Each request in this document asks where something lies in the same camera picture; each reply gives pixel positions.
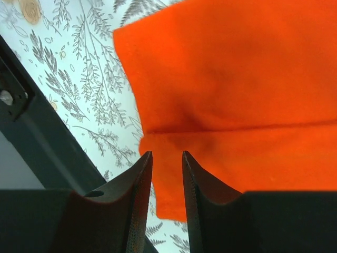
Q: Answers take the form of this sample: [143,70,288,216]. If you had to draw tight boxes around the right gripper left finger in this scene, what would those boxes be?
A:
[1,151,153,252]

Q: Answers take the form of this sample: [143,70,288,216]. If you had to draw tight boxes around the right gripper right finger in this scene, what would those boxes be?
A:
[182,151,336,252]

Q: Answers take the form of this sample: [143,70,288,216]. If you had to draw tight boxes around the orange t-shirt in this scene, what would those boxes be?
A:
[113,1,336,222]

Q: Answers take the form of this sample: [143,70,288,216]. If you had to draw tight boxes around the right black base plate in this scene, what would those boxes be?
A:
[1,39,106,195]

